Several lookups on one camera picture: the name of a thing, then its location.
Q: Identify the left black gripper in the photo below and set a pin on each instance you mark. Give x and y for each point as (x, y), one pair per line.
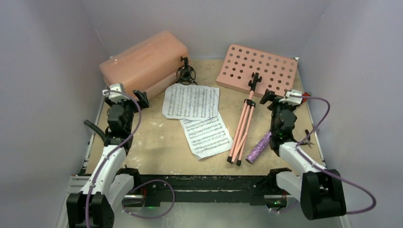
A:
(129, 102)

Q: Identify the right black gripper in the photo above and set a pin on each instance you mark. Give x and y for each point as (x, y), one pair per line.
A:
(277, 101)

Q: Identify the pink music stand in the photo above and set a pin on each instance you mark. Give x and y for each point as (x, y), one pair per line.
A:
(252, 72)

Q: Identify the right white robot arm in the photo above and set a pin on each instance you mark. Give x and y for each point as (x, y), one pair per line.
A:
(318, 190)

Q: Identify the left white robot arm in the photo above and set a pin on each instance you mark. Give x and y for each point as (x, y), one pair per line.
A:
(95, 204)

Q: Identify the pink translucent storage box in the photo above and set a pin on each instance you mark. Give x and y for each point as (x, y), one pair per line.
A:
(149, 66)

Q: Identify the purple glitter microphone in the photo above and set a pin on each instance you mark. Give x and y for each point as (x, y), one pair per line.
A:
(259, 148)

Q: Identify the upper sheet music page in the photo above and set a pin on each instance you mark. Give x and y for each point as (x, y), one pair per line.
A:
(191, 102)

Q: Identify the sheet music page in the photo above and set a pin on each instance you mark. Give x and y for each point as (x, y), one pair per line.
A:
(191, 102)
(207, 138)

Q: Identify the lower sheet music page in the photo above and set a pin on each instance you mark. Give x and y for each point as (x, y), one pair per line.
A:
(207, 138)

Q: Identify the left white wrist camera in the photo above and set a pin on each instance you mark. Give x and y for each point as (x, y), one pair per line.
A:
(115, 93)

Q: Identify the red handled tool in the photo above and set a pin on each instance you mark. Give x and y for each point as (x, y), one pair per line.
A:
(307, 94)

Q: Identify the black microphone shock mount stand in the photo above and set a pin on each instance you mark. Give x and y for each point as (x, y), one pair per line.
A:
(186, 74)

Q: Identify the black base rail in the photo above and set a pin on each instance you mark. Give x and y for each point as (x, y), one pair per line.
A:
(254, 190)

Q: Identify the aluminium frame profile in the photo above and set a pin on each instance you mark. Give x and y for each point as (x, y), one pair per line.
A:
(76, 183)

